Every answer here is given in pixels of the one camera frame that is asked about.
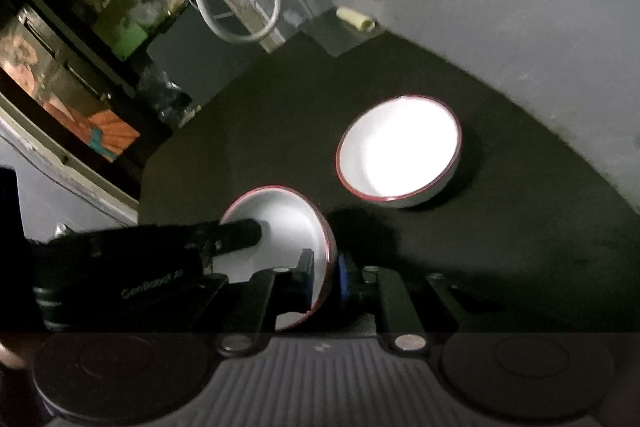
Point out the cleaver with cream handle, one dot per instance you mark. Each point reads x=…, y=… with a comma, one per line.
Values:
x=334, y=35

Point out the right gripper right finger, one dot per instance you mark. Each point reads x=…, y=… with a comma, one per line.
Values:
x=379, y=297

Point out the dark cabinet in doorway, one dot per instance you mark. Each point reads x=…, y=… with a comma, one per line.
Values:
x=197, y=61

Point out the green box on shelf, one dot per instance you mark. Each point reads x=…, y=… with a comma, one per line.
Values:
x=130, y=38

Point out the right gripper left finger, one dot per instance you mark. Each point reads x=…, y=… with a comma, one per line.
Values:
x=246, y=313

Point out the white ceramic bowl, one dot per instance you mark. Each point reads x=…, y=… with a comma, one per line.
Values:
x=291, y=227
x=401, y=152

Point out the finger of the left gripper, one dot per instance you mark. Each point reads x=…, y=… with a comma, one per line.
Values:
x=208, y=239

